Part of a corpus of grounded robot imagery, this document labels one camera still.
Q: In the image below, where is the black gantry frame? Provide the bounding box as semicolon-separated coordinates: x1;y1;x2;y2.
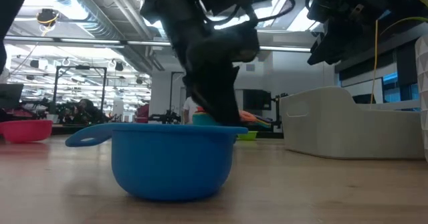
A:
169;70;187;118
49;64;108;115

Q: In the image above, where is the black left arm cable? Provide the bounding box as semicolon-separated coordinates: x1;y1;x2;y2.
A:
200;0;297;27

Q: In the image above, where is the white plastic basket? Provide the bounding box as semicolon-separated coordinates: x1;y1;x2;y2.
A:
278;86;425;160

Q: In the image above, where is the pink measuring cup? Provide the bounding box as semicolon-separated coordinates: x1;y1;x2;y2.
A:
0;119;54;144

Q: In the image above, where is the hanging yellow cable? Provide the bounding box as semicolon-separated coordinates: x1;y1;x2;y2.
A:
369;19;381;104

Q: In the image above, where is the blue measuring cup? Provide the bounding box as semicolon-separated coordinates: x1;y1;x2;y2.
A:
65;122;249;203

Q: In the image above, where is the stack of colourful bowls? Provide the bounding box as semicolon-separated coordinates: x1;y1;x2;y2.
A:
196;106;268;124

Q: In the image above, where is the green measuring cup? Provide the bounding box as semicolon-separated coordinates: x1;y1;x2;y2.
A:
236;130;259;142

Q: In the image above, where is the black computer monitor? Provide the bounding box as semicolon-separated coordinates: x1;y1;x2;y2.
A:
0;83;25;110

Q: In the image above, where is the person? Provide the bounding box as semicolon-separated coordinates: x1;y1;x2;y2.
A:
63;98;110;124
183;96;199;124

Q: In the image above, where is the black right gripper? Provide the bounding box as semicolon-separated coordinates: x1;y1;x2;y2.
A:
305;0;389;66

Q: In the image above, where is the black monitor stand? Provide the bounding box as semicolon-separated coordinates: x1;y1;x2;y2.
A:
270;92;289;131

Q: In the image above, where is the black ceiling fixture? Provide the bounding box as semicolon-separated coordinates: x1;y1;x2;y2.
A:
35;8;60;27

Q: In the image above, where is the white faceted plant pot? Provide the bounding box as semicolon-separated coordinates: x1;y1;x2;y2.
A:
414;35;428;163

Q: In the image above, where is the red chair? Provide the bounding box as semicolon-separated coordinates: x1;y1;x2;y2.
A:
134;103;150;124

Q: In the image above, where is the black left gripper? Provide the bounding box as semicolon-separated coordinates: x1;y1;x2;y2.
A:
140;0;261;126

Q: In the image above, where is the black monitor on stand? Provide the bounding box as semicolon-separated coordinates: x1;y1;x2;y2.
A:
242;89;272;112

